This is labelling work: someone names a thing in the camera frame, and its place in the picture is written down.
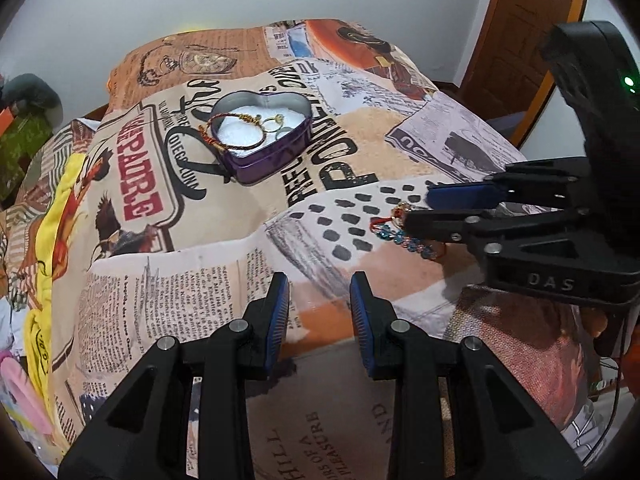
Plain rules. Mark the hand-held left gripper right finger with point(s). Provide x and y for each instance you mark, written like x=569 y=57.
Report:
x=360 y=320

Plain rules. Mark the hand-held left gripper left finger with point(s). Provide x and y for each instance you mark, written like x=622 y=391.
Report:
x=280 y=320

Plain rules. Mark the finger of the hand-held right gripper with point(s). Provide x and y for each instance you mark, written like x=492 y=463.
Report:
x=460 y=195
x=440 y=225

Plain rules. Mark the purple heart-shaped tin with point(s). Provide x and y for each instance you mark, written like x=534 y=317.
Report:
x=275 y=160

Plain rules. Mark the person's right hand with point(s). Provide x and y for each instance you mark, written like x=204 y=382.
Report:
x=596 y=321

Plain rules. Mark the newspaper print blanket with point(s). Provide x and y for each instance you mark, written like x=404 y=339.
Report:
x=200 y=270

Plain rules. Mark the brown wooden door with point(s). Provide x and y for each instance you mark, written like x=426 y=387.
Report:
x=520 y=35

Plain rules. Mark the yellow cloth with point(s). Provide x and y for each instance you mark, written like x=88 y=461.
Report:
x=42 y=320

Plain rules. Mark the pink plush item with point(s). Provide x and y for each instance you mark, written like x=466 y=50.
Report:
x=22 y=395

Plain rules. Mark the striped orange blanket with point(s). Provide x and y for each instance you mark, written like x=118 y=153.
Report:
x=30 y=210

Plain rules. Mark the orange box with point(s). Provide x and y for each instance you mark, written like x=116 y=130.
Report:
x=6 y=116

